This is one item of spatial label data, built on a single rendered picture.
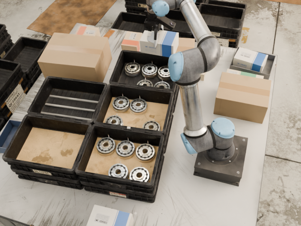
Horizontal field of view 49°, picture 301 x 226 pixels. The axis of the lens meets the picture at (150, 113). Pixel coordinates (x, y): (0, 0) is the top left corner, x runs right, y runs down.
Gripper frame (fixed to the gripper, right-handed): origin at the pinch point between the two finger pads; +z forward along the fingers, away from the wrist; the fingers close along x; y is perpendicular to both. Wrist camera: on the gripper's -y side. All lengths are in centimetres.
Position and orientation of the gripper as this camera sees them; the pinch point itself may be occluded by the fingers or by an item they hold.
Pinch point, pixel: (159, 40)
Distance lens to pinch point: 196.2
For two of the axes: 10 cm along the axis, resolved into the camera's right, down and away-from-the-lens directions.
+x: -3.0, 7.7, -5.7
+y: -9.5, -2.0, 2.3
